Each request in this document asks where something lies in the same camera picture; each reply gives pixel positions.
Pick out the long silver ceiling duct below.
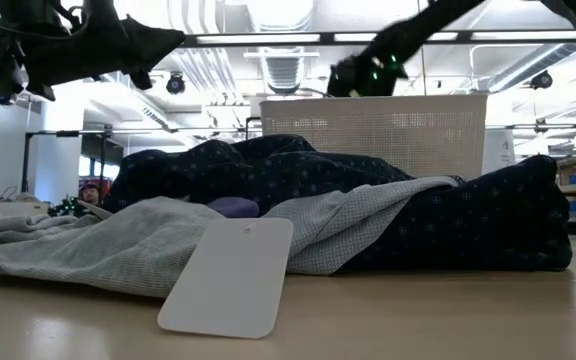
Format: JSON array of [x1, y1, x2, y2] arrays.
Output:
[[487, 43, 576, 92]]

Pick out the black metal stand frame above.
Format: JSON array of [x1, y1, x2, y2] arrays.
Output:
[[21, 128, 114, 197]]

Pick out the white sign box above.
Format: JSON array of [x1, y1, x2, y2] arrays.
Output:
[[482, 129, 517, 175]]

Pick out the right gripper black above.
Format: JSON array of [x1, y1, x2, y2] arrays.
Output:
[[327, 52, 409, 98]]

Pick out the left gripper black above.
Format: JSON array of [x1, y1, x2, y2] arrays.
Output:
[[22, 0, 187, 100]]

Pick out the white plastic laundry basket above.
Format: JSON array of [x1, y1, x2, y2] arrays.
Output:
[[259, 93, 489, 182]]

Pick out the black ceiling camera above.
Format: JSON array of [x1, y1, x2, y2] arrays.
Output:
[[166, 72, 187, 96], [530, 69, 554, 91]]

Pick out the blank white hang tag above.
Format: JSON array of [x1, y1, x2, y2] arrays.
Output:
[[156, 216, 295, 341]]

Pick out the person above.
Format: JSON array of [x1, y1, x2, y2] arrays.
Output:
[[78, 182, 103, 207]]

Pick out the grey mesh garment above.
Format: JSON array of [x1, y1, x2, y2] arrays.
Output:
[[262, 174, 465, 277]]

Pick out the silver ventilation duct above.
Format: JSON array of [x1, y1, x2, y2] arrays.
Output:
[[245, 47, 319, 96]]

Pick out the green-lit black device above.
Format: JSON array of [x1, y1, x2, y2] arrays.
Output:
[[50, 196, 87, 217]]

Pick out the white flat box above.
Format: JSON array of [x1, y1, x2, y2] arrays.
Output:
[[0, 200, 50, 219]]

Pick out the blue purple sock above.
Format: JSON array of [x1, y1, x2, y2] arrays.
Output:
[[206, 195, 262, 219]]

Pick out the black aluminium rig frame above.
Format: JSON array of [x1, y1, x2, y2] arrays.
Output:
[[182, 29, 576, 96]]

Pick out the navy dotted garment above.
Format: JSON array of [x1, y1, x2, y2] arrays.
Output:
[[102, 133, 574, 274]]

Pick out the grey sock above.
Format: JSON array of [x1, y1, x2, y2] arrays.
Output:
[[0, 195, 227, 300]]

